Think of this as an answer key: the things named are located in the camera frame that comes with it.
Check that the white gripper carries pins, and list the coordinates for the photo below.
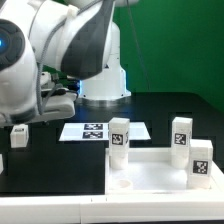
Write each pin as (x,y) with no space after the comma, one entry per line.
(57,107)

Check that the white square table top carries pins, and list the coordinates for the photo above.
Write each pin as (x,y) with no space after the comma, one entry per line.
(149,172)

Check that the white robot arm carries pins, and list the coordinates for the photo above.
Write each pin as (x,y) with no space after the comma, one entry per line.
(74,37)

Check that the white tag sheet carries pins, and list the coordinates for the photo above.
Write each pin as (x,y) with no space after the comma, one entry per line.
(99,131)

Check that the white block at left edge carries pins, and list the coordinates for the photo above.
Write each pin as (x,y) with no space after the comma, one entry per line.
(1,164)

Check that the white front fence rail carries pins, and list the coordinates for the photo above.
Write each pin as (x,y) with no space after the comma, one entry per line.
(112,209)

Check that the white fence rail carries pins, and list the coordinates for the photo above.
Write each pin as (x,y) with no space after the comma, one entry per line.
(218,177)
(112,209)

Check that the white right fence rail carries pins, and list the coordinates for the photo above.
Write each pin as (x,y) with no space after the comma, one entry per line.
(218,177)

